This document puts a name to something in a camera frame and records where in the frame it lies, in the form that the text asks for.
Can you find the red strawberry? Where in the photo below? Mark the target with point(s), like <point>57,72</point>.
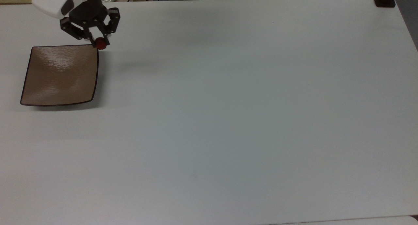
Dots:
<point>101,44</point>

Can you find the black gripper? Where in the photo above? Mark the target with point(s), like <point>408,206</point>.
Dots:
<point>88,13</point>

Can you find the square brown ceramic plate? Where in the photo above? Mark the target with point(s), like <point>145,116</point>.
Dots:
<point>60,75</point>

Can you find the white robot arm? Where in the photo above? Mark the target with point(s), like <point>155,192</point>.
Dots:
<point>54,1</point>

